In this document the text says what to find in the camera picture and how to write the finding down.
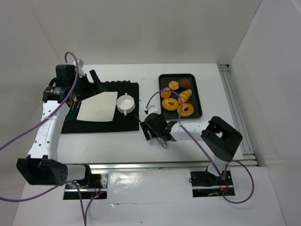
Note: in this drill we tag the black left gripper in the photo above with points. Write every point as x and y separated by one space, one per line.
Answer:
87 84

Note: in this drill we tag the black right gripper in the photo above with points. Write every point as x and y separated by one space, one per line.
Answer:
153 131

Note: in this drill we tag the twisted croissant bread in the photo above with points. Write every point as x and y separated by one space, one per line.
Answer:
185 96

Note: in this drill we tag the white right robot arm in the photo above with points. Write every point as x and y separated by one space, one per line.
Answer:
218 140

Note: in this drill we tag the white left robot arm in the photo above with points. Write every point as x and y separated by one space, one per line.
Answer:
41 165

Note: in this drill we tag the white square plate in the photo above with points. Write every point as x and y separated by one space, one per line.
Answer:
98 108

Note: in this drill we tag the gold teal fork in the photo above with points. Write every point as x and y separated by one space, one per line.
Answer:
75 109

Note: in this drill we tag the glazed donut left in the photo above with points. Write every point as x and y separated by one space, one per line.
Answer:
170 104

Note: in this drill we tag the glazed donut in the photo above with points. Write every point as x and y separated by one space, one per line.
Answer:
186 111
170 104

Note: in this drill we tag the black placemat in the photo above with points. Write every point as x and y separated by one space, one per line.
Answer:
120 122

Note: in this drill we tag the glazed donut right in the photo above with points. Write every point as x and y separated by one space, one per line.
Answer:
186 111

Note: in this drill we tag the white soup cup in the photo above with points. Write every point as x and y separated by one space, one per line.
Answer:
125 104

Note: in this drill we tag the gold teal spoon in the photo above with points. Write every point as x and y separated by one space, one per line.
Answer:
70 110

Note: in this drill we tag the orange round bun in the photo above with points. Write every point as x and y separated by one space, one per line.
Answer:
165 93

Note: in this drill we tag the round golden bun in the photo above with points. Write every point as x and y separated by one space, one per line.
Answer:
173 85

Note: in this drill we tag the dark chocolate bun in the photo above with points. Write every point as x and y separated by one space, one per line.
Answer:
184 83

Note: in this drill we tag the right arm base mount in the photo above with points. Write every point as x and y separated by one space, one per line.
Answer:
207 185

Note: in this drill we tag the aluminium rail front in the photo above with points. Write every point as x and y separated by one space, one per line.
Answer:
151 165

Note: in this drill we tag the aluminium rail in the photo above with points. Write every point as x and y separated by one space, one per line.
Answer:
151 165
249 157

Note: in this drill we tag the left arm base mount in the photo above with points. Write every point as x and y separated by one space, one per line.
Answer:
94 187

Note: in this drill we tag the aluminium rail right side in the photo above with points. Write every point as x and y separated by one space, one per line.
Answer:
249 157

